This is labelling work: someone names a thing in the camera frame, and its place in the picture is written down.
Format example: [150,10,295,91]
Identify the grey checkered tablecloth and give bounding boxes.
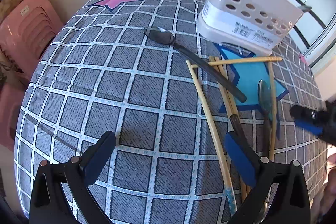
[14,0,327,223]

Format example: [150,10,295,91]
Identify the pink star mat left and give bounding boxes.
[89,0,139,11]

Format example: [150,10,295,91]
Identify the pink plastic stools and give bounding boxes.
[1,0,63,151]

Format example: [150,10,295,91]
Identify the long wooden chopstick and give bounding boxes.
[191,56,284,69]

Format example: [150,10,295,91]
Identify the white plastic utensil holder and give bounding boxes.
[197,0,304,56]

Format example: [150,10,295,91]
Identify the wooden chopstick pair member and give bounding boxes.
[268,62,277,161]

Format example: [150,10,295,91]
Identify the blue star mat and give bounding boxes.
[215,44,289,111]

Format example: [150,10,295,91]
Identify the blue patterned chopstick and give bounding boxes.
[186,60,237,216]

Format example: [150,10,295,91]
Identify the black handled large spoon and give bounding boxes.
[143,27,247,103]

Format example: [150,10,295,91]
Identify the black handled small spoon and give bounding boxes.
[257,80,272,157]

